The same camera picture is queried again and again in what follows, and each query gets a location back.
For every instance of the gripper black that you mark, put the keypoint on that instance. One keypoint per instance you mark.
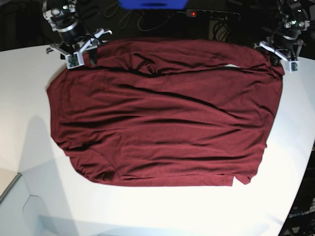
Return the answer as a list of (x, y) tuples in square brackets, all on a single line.
[(285, 38), (68, 20)]

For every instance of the dark red t-shirt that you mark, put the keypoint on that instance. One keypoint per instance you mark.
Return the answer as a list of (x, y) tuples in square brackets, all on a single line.
[(167, 112)]

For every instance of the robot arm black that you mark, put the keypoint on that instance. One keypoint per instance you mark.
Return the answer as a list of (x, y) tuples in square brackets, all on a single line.
[(67, 18), (273, 12)]

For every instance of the blue box at top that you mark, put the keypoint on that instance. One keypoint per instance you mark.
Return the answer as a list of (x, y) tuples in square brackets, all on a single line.
[(153, 4)]

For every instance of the black power strip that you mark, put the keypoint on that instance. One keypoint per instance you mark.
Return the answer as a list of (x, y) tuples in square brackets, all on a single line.
[(213, 14)]

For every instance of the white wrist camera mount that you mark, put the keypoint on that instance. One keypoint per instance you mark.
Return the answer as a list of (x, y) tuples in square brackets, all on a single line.
[(292, 66), (74, 60)]

